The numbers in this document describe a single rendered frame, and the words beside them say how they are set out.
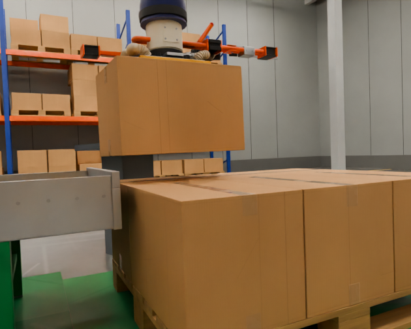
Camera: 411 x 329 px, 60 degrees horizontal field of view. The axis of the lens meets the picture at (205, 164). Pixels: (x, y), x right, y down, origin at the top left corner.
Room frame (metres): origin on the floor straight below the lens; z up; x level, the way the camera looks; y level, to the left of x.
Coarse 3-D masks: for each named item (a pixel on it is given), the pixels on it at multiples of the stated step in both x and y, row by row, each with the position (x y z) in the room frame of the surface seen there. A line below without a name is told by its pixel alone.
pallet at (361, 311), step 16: (128, 288) 1.50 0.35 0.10; (144, 304) 1.27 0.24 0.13; (368, 304) 1.19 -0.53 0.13; (144, 320) 1.30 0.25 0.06; (160, 320) 1.11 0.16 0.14; (304, 320) 1.08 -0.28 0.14; (320, 320) 1.10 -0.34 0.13; (336, 320) 1.15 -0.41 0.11; (352, 320) 1.16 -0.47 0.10; (368, 320) 1.19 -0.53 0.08; (384, 320) 1.31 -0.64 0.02; (400, 320) 1.30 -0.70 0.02
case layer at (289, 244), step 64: (128, 192) 1.44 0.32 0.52; (192, 192) 1.11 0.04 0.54; (256, 192) 1.05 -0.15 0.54; (320, 192) 1.11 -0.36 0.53; (384, 192) 1.24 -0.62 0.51; (128, 256) 1.49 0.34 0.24; (192, 256) 0.92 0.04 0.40; (256, 256) 1.01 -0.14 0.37; (320, 256) 1.11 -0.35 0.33; (384, 256) 1.23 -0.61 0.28; (192, 320) 0.92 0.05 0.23; (256, 320) 1.01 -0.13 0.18
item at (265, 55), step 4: (260, 48) 1.98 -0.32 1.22; (264, 48) 1.94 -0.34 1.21; (268, 48) 1.96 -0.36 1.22; (272, 48) 1.97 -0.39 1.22; (276, 48) 1.98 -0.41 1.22; (264, 52) 1.95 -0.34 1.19; (268, 52) 1.96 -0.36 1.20; (272, 52) 1.97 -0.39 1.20; (276, 52) 1.98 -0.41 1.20; (260, 56) 1.98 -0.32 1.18; (264, 56) 1.96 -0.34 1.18; (268, 56) 1.97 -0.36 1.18; (272, 56) 1.97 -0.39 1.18; (276, 56) 1.98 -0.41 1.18
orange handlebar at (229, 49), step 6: (138, 36) 1.64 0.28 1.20; (138, 42) 1.68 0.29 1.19; (144, 42) 1.69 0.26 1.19; (186, 42) 1.74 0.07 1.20; (192, 42) 1.76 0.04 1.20; (198, 42) 1.78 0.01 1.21; (192, 48) 1.81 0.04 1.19; (198, 48) 1.82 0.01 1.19; (222, 48) 1.84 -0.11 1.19; (228, 48) 1.85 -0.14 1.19; (234, 48) 1.87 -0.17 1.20; (240, 48) 1.88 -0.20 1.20; (102, 54) 1.84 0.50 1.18; (108, 54) 1.85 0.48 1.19; (114, 54) 1.86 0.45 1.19; (120, 54) 1.88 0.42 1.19; (258, 54) 1.99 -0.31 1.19
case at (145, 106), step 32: (128, 64) 1.46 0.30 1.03; (160, 64) 1.53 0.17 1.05; (192, 64) 1.60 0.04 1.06; (128, 96) 1.46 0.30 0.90; (160, 96) 1.52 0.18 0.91; (192, 96) 1.59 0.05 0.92; (224, 96) 1.67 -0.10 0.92; (128, 128) 1.45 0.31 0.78; (160, 128) 1.52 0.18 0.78; (192, 128) 1.59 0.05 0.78; (224, 128) 1.67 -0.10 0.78
